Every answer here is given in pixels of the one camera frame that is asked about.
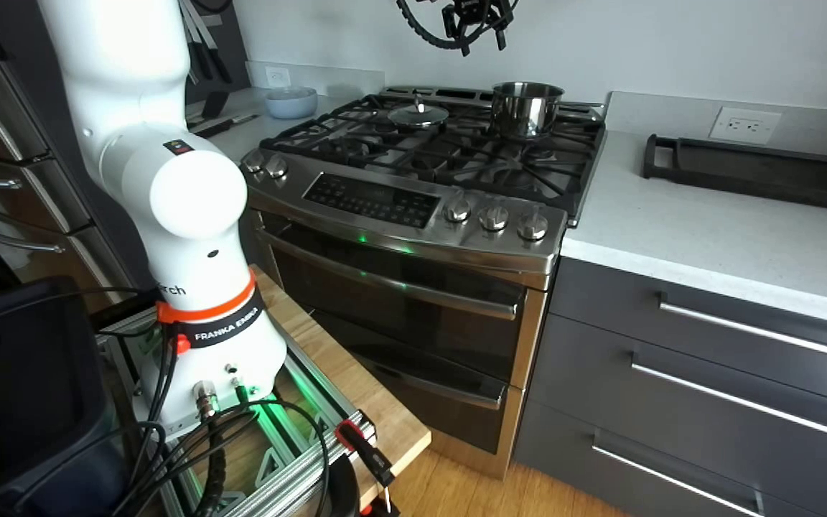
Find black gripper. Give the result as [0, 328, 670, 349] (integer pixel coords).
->
[440, 0, 512, 58]

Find silver steel pot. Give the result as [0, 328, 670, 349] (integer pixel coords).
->
[488, 81, 570, 145]

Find pale blue lidded bowl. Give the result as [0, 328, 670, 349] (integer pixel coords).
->
[261, 83, 321, 123]

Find stainless gas range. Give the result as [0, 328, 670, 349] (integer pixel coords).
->
[236, 83, 610, 484]

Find black tripod stand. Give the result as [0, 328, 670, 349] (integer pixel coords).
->
[182, 0, 264, 139]

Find black griddle tray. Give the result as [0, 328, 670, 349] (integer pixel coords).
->
[638, 132, 827, 219]

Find wooden robot table top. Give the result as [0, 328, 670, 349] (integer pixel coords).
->
[251, 268, 435, 512]

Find grey middle drawer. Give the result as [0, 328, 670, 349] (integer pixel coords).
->
[526, 313, 827, 486]

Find red black clamp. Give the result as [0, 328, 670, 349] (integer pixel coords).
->
[334, 415, 402, 517]

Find grey deep drawer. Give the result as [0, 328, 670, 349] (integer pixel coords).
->
[512, 399, 827, 517]

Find dark drawer cabinet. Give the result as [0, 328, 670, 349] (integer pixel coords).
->
[0, 0, 150, 297]

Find black plastic bin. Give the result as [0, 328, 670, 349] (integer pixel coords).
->
[0, 275, 136, 517]

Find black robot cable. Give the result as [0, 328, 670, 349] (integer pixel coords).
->
[394, 0, 465, 51]

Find white wall outlet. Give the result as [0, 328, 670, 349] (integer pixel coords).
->
[261, 63, 297, 93]
[706, 103, 783, 146]

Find steel drawer handle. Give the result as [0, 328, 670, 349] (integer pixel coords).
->
[627, 357, 827, 449]
[654, 297, 827, 370]
[588, 440, 771, 517]

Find aluminium frame base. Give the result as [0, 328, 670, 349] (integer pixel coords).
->
[106, 313, 379, 517]

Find black base cable bundle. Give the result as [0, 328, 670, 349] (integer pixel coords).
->
[113, 328, 343, 517]

